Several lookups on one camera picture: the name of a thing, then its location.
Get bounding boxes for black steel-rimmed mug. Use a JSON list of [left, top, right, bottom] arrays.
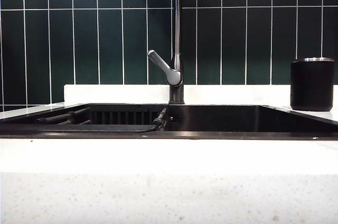
[[290, 57, 335, 111]]

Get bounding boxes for black slatted sink basket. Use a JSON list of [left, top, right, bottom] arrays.
[[89, 110, 162, 125]]

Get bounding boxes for black steel sink basin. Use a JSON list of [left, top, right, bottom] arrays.
[[0, 102, 338, 140]]

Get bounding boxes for dark metal kitchen faucet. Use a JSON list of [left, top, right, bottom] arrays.
[[147, 0, 185, 105]]

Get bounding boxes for black roll-up drying rack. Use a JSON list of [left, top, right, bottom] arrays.
[[0, 107, 168, 133]]

